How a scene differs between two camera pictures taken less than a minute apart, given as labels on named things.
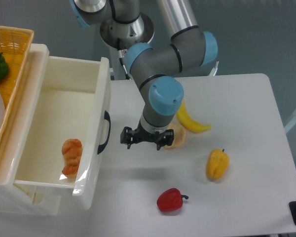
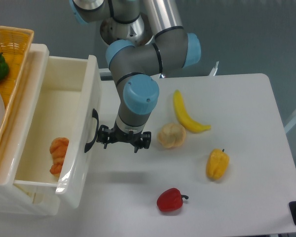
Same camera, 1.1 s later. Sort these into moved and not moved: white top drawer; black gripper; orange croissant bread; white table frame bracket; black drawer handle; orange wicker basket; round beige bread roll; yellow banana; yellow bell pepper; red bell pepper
Moved: black drawer handle; white top drawer; orange croissant bread; black gripper
Not moved: yellow banana; red bell pepper; round beige bread roll; orange wicker basket; yellow bell pepper; white table frame bracket
